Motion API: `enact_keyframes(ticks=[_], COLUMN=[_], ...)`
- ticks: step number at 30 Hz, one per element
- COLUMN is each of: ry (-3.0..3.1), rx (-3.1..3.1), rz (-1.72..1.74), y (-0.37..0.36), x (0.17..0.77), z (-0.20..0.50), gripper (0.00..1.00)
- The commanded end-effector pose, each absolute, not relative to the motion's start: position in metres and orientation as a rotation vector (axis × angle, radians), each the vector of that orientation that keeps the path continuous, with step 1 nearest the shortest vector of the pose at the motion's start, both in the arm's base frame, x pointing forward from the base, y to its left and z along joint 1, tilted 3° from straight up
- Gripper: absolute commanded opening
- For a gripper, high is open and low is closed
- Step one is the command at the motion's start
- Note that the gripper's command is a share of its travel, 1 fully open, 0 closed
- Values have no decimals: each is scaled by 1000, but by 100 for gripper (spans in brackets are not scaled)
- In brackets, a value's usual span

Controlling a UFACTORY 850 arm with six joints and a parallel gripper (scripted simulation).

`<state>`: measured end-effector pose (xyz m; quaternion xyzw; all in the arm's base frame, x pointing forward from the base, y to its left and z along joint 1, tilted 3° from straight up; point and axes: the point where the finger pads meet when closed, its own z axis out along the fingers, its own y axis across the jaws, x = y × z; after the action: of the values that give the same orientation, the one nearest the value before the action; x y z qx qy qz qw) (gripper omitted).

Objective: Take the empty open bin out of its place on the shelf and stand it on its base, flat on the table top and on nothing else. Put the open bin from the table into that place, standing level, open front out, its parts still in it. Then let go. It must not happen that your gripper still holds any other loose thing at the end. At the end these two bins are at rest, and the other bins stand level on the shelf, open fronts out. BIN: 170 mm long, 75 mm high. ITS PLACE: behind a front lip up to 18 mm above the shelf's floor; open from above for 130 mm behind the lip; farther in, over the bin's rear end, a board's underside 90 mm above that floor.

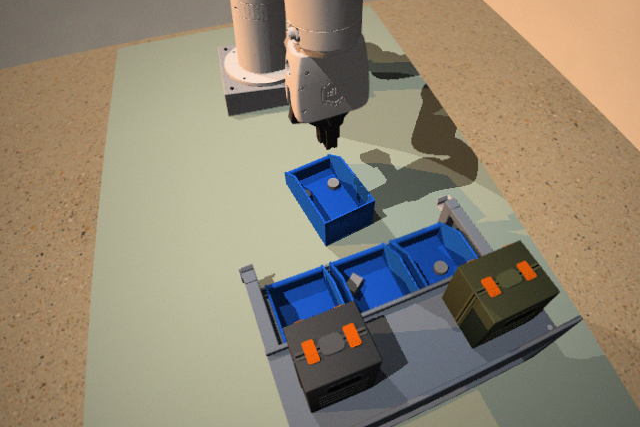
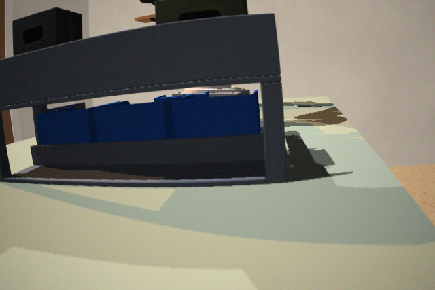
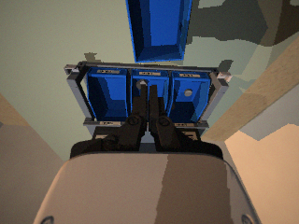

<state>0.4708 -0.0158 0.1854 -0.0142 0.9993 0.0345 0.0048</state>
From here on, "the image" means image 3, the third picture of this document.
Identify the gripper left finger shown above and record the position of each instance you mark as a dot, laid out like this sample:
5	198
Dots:
127	137

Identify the grey metal shelf frame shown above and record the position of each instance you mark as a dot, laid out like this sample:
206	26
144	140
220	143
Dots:
80	70

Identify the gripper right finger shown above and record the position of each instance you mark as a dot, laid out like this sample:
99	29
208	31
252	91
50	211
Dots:
167	137

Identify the blue bin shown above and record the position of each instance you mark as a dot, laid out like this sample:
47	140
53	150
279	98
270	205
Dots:
153	77
158	29
187	109
108	93

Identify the grey metal disc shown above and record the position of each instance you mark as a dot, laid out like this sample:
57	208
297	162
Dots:
188	92

